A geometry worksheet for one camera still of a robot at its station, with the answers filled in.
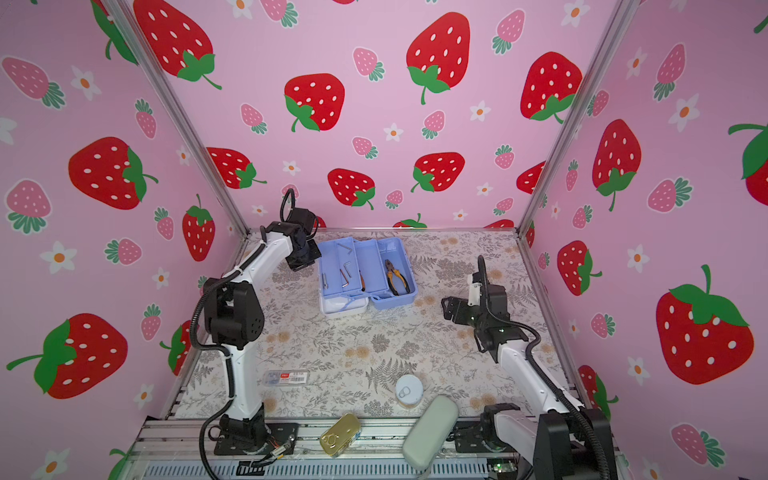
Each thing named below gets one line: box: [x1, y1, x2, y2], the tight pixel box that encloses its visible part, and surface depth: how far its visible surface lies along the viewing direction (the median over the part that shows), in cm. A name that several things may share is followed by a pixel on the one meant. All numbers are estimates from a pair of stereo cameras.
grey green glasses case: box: [403, 395, 459, 471], surface depth 74 cm
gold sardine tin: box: [319, 413, 362, 457], surface depth 73 cm
